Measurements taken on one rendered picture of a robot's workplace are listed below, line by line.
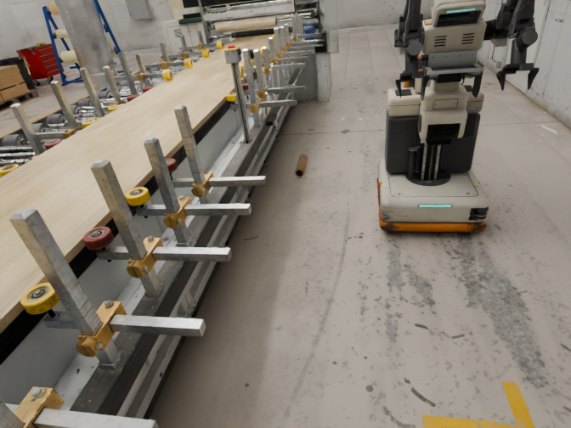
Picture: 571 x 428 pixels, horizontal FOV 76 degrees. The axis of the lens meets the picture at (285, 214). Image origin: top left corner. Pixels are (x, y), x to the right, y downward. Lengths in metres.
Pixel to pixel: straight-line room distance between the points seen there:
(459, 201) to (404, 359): 1.03
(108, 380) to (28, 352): 0.23
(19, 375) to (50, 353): 0.10
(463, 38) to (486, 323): 1.37
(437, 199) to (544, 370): 1.01
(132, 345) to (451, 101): 1.85
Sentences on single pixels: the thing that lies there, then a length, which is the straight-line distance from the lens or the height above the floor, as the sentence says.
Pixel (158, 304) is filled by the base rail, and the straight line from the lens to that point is 1.22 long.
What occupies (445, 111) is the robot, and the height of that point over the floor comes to 0.80.
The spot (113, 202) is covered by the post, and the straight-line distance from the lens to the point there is 1.06.
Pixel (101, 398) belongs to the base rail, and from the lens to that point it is 1.08.
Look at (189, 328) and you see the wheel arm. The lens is 0.94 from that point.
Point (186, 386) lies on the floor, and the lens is 1.88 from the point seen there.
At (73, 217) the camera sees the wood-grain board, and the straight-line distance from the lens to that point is 1.42.
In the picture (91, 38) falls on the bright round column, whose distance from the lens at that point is 6.36.
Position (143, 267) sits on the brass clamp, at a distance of 1.14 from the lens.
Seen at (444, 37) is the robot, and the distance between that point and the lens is 2.09.
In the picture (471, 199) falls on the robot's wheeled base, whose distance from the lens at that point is 2.42.
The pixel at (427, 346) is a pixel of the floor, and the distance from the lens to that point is 1.91.
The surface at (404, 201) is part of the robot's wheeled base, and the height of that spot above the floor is 0.27.
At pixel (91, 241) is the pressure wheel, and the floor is 0.91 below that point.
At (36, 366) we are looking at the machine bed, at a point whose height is 0.71.
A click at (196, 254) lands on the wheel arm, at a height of 0.84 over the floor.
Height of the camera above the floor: 1.50
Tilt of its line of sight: 33 degrees down
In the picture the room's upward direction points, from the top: 8 degrees counter-clockwise
